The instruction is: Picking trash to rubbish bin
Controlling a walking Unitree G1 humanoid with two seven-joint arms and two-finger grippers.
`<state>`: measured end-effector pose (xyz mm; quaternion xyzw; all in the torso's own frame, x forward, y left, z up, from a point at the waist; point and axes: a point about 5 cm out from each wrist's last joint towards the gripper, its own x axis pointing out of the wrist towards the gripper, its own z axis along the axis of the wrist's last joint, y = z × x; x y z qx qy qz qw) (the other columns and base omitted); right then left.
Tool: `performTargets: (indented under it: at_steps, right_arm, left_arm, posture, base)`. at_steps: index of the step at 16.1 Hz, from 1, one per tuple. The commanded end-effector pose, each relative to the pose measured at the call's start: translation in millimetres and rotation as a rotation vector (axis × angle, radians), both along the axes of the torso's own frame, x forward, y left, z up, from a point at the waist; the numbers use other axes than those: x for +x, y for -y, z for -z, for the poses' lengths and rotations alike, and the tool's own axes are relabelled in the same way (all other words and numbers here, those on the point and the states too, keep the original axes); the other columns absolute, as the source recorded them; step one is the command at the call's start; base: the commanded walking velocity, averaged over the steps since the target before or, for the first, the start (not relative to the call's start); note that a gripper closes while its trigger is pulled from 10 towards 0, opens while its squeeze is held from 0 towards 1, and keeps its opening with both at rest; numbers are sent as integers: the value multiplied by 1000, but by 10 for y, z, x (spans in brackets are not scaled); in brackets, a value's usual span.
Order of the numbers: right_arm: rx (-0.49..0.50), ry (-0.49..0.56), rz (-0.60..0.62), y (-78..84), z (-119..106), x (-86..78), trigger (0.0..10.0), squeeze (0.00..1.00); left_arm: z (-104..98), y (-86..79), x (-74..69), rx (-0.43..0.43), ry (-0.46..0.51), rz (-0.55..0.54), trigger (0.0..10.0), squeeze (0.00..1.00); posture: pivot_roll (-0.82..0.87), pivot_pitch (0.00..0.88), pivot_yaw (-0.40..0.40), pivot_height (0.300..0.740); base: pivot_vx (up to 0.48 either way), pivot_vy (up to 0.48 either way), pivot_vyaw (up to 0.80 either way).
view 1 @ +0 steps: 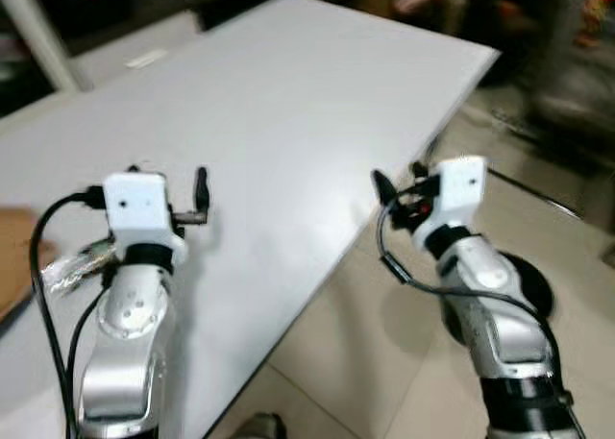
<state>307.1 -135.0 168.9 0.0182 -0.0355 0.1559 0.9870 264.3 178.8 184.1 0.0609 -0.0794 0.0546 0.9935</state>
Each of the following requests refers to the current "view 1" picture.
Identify black rubbish bin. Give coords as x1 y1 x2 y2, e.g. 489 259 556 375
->
500 252 556 320

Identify white table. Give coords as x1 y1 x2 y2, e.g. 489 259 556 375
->
0 0 501 439

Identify person's grey trousered legs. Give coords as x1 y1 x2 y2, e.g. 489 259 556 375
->
524 0 615 133

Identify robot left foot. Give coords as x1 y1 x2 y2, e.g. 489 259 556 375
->
231 412 287 439

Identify white metal pole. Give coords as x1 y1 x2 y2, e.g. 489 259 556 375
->
0 0 80 94

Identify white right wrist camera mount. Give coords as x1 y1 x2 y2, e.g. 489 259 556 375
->
415 157 488 250

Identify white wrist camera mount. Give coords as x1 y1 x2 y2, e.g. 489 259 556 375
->
415 157 488 250
103 173 189 264

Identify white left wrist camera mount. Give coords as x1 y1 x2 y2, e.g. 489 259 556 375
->
103 173 189 264

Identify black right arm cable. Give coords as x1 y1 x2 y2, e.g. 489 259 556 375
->
377 194 587 439

